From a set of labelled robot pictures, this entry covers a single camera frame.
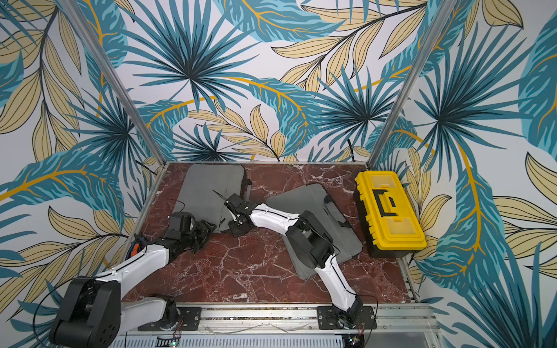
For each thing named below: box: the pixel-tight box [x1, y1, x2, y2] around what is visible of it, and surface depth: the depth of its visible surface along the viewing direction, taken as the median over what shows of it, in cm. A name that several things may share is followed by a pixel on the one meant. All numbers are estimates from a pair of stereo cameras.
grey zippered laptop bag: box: [172, 163, 253, 232], surface depth 109 cm
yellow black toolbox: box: [353, 170, 428, 259], surface depth 84 cm
